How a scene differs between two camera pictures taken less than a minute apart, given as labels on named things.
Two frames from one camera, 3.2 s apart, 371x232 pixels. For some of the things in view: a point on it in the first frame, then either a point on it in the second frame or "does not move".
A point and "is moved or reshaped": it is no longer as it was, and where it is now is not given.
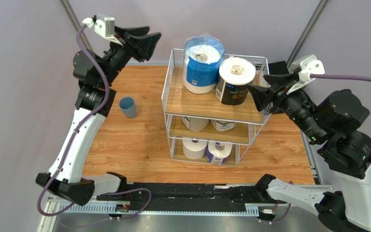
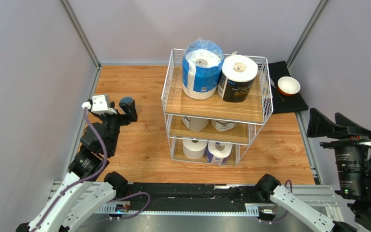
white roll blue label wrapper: [216, 152] does not move
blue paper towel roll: [202, 53] is moved or reshaped
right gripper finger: [278, 80] -> [341, 120]
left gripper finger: [144, 46] -> [128, 105]
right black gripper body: [281, 95] -> [346, 138]
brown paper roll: [195, 124] does not move
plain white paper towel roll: [194, 150] does not move
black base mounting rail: [169, 197] does not move
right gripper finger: [263, 96] -> [319, 126]
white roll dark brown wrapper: [235, 74] is moved or reshaped
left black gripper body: [117, 56] -> [113, 122]
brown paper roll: [223, 125] does not move
